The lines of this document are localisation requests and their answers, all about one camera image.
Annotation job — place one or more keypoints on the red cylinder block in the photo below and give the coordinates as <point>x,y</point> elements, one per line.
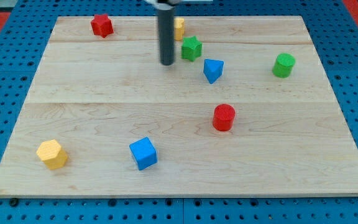
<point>223,118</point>

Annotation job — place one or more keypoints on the green star block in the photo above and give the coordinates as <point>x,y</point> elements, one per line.
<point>191,48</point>

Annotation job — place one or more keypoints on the wooden board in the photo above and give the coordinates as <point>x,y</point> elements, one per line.
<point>96,95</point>

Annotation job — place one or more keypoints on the red star block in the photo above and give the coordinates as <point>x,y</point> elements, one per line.
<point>102,25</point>

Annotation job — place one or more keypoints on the yellow heart block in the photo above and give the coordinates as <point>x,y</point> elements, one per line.
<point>179,28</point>

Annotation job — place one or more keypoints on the blue cube block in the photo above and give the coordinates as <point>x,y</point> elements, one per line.
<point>144,153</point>

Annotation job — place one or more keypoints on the yellow hexagon block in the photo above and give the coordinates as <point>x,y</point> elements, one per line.
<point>52,154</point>

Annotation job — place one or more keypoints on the blue triangle block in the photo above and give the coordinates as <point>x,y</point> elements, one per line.
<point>213,69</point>

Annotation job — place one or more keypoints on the green cylinder block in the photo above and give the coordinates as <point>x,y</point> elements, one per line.
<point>283,65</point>

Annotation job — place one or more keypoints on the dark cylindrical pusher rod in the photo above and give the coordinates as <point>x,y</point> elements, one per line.
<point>165,18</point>

